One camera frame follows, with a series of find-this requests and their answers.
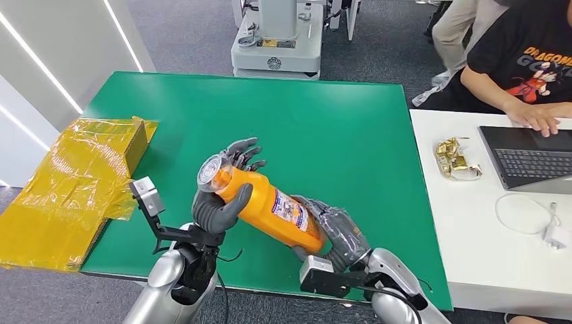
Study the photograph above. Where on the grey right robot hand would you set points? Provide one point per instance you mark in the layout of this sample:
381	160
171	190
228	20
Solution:
344	237

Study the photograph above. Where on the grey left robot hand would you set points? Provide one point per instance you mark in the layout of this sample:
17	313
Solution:
214	217

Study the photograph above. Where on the orange plastic bottle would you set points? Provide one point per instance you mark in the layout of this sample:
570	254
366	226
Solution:
268	208

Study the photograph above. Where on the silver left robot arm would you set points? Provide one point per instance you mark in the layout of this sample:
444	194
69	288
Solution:
161	286

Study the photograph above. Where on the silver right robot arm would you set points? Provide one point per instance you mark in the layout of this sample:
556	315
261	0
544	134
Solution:
397	281

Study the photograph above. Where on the yellow wrapped cardboard box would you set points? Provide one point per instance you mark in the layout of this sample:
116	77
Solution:
111	143

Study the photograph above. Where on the gold foil wrapper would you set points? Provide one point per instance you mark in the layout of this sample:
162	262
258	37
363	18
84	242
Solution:
453	158

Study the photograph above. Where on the yellow plastic sheet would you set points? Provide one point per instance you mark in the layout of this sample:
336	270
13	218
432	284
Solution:
49	214

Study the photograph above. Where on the white robot lift machine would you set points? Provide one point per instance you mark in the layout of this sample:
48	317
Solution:
277	49

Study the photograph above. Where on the dark grey laptop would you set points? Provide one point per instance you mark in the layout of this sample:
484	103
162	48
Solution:
527	161

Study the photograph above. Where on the white charger plug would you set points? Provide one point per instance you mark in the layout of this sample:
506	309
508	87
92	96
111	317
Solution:
555	237

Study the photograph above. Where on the person's hand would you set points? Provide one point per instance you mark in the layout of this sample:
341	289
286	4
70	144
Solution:
534	117

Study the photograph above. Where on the person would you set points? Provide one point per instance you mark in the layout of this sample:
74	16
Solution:
509	53
453	31

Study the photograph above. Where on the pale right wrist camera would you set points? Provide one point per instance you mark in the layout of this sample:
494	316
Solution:
316	267

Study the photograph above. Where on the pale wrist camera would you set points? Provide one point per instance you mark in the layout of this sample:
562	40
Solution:
146	196
316	267

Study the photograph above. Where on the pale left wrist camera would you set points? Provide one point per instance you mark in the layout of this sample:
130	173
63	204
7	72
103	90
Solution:
146	196

